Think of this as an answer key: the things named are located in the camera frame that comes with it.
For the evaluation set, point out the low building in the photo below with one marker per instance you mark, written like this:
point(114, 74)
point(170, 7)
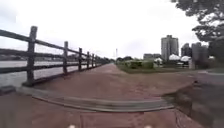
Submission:
point(151, 56)

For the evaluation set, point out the row of green bushes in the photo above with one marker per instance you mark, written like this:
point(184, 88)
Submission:
point(140, 64)

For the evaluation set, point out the dark asphalt road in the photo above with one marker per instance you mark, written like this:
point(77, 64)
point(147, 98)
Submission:
point(206, 100)

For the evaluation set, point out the large dark tree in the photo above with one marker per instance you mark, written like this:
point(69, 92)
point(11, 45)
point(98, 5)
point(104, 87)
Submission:
point(206, 20)

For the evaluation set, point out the red brick path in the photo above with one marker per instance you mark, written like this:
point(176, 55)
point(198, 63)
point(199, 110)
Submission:
point(110, 83)

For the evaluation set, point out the grey concrete kerb strip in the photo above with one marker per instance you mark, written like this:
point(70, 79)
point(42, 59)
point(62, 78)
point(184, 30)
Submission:
point(100, 104)

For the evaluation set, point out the wooden post and rail fence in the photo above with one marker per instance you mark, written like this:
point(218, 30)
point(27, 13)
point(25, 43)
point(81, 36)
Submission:
point(31, 50)

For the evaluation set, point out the tall grey building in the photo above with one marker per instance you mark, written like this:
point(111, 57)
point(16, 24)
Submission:
point(169, 46)

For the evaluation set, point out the dark grey building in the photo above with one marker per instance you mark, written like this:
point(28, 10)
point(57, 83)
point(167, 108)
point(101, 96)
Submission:
point(186, 50)

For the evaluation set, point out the robot's own part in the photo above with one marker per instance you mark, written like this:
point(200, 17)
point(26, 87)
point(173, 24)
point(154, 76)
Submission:
point(147, 126)
point(71, 126)

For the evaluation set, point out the grey river water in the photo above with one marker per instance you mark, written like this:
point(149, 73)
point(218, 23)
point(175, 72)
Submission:
point(10, 78)

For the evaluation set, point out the grass strip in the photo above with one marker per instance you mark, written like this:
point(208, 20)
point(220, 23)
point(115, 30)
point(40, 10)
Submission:
point(143, 70)

